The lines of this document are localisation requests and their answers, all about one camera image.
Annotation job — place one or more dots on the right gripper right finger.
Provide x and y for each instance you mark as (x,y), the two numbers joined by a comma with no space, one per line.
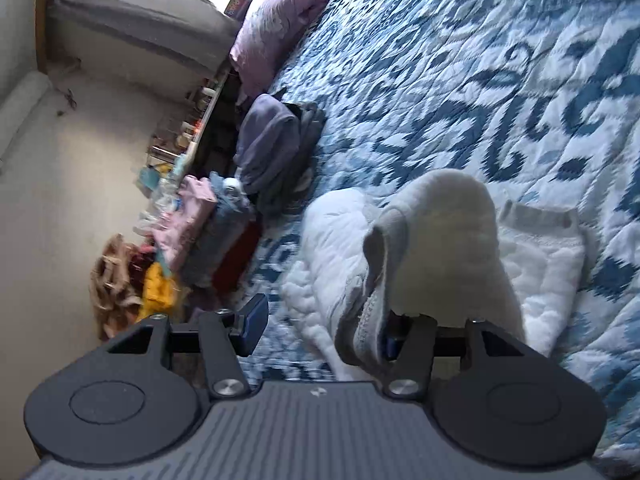
(421,354)

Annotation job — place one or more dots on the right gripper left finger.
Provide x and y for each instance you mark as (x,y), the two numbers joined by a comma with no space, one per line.
(220,338)

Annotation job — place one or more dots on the white quilted garment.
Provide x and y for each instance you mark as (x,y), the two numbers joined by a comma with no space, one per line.
(439,247)

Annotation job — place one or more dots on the folded red garment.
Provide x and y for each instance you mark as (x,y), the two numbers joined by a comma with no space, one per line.
(226,278)

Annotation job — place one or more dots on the yellow cloth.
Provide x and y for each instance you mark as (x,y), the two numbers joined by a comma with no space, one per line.
(160,293)

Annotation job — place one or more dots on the brown patterned bag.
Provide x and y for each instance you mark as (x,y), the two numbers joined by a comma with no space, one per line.
(114,301)

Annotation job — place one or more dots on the folded pink garment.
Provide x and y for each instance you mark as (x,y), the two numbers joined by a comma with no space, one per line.
(177,231)

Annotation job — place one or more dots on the folded denim jeans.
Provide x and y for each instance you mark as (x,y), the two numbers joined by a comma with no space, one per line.
(221,230)

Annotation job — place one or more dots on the folded lavender garment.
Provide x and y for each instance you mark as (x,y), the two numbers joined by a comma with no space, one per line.
(269,137)

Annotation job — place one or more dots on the folded dark grey garment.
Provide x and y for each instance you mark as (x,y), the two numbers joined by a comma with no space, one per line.
(289,187)

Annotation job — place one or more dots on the blue white patterned quilt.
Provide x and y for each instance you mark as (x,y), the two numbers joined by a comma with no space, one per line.
(539,99)

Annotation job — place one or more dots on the grey curtain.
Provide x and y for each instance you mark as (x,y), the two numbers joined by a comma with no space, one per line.
(193,33)

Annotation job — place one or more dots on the purple pillow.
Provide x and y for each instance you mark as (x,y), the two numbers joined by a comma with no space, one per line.
(271,29)

